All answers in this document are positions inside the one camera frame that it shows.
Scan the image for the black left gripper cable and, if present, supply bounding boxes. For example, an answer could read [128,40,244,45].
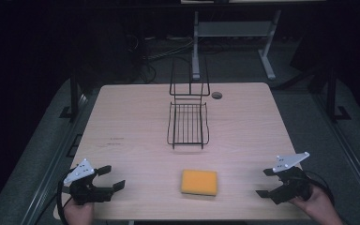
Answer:
[56,174,73,225]

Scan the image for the black wire rack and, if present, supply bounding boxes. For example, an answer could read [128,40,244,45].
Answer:
[166,55,211,151]

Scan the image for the grey metal stand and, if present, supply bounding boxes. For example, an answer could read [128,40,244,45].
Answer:
[191,8,283,82]

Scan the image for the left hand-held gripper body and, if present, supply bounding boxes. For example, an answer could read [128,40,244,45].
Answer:
[64,158,113,206]

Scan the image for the yellow sponge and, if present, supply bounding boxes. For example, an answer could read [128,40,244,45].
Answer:
[180,169,218,197]

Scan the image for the black upright post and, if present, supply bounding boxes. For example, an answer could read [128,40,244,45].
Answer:
[327,66,353,123]
[59,74,81,122]

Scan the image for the person's right hand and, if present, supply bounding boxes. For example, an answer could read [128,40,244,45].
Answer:
[288,185,338,220]

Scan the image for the grey aluminium rail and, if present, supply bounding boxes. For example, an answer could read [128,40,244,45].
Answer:
[312,93,360,218]
[21,93,90,225]

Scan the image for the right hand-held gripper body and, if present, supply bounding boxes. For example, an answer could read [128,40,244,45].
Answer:
[268,151,312,206]

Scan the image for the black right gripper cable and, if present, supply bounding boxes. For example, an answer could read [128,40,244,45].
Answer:
[303,170,336,208]

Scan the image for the person's left hand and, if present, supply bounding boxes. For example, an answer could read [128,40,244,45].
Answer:
[63,199,95,225]

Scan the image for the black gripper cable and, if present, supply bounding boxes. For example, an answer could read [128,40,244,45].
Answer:
[303,170,336,208]
[56,174,73,225]

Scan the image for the bundle of floor cables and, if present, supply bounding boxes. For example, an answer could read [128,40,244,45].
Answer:
[125,33,195,84]

